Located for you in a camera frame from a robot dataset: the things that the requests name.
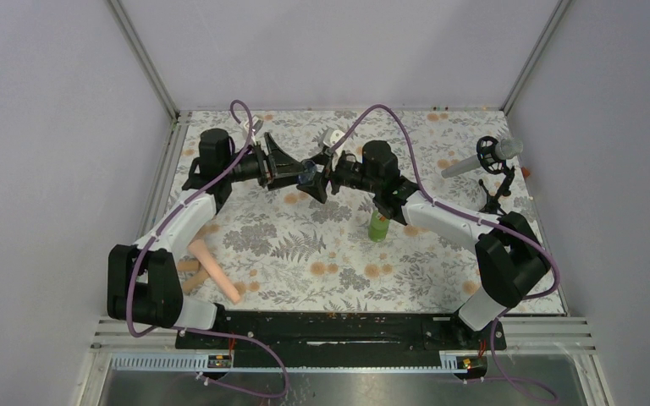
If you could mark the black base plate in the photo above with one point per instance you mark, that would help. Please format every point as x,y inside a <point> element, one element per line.
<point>333,340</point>

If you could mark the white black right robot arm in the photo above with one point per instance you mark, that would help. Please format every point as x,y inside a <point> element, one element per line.
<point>510,259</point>

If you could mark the wooden stick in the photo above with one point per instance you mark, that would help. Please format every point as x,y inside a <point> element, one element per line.
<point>195,274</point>

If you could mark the aluminium rail frame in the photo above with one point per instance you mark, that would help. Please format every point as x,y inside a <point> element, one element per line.
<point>524,335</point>

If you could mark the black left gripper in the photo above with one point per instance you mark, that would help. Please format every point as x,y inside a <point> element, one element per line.
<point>282,164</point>

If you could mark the silver microphone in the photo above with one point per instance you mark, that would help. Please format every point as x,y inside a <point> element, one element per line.
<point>491,156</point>

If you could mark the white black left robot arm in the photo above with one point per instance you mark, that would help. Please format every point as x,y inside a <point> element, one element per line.
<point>142,282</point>

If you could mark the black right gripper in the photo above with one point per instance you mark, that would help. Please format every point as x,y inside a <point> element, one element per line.
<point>318,188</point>

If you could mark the black microphone tripod stand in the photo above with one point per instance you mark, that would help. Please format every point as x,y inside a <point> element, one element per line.
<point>492,204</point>

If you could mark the green pill bottle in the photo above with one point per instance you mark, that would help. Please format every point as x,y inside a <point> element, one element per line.
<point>378,227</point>

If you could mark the floral patterned table mat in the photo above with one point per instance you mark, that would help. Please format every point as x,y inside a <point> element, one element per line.
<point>284,250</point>

